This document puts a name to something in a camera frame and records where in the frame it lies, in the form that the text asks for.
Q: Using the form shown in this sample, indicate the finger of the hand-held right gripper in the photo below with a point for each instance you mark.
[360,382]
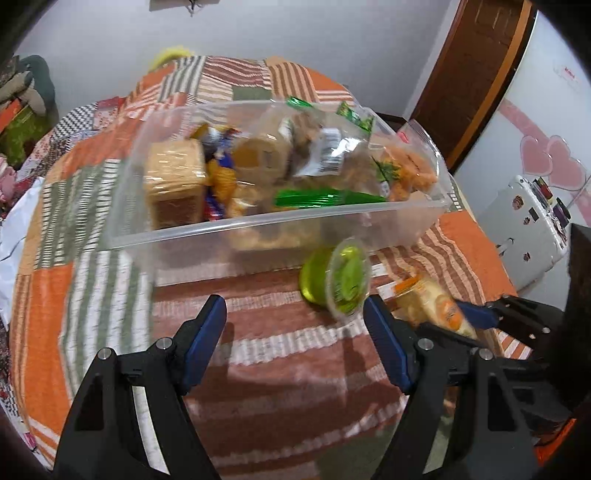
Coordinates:
[478,314]
[450,336]

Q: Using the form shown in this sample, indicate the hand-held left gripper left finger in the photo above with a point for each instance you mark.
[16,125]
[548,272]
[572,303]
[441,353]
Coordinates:
[203,344]

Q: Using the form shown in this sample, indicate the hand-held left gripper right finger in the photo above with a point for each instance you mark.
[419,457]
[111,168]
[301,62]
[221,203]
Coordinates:
[388,346]

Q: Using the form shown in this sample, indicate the orange label bread packet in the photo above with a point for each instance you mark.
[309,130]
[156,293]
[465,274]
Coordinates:
[429,300]

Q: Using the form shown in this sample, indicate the green jelly cup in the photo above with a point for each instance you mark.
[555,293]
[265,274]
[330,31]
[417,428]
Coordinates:
[323,277]

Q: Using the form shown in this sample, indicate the clear plastic container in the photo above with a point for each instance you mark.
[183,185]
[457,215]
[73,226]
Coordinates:
[194,249]

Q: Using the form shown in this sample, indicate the orange cracker packet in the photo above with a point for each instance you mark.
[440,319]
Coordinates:
[411,173]

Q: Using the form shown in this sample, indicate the blue snack packet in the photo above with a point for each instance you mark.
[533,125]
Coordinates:
[221,184]

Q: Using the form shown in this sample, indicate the sponge cake packet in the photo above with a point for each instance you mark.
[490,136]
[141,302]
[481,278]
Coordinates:
[173,180]

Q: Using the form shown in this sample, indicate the green label cookie packet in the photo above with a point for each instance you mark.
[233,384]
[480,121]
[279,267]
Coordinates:
[268,157]

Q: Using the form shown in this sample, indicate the orange patchwork blanket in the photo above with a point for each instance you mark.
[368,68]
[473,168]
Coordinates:
[277,369]

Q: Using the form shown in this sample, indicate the white stickered suitcase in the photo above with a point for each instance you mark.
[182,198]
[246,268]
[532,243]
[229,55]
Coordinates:
[526,230]

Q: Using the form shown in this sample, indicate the white cloth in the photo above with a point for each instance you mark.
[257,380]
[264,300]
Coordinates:
[16,240]

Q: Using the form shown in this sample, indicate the wooden door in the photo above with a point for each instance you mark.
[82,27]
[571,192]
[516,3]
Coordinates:
[471,69]

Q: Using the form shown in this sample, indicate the pink plush toy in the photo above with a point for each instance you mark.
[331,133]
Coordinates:
[7,180]

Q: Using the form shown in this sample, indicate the checkered patchwork quilt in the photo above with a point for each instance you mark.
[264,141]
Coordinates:
[78,120]

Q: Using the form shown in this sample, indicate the yellow curved object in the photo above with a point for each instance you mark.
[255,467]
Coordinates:
[168,53]

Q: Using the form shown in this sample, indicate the orange box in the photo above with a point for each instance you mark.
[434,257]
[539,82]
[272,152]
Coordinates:
[9,117]

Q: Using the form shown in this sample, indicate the grey green cushion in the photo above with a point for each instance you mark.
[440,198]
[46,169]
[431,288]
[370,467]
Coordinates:
[41,78]

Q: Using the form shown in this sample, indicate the floral cushion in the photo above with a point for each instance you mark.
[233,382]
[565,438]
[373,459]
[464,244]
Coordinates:
[9,76]

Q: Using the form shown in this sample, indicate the pink wall decal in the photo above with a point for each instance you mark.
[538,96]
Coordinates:
[549,157]

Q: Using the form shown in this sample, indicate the red wall label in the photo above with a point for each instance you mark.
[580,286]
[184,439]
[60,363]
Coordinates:
[571,74]

